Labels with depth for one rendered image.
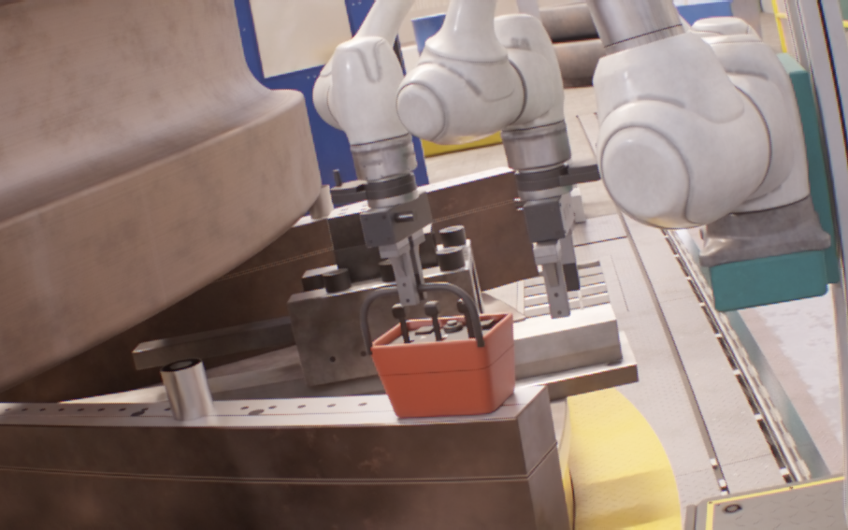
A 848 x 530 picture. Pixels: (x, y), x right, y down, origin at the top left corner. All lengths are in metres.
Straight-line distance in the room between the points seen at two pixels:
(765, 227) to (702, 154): 0.26
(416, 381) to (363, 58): 0.50
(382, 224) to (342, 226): 1.31
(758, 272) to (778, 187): 0.11
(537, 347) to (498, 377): 1.22
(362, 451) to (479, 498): 0.21
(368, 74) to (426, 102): 0.34
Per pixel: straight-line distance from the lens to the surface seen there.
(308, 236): 4.16
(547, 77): 1.66
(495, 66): 1.54
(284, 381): 3.24
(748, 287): 1.55
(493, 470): 1.97
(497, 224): 4.37
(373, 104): 1.83
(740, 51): 1.53
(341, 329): 3.08
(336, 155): 7.27
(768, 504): 2.31
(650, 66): 1.34
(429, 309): 1.97
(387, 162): 1.84
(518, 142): 1.68
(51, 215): 2.16
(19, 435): 2.56
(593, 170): 1.69
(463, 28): 1.53
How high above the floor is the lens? 1.31
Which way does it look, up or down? 12 degrees down
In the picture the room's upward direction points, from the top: 12 degrees counter-clockwise
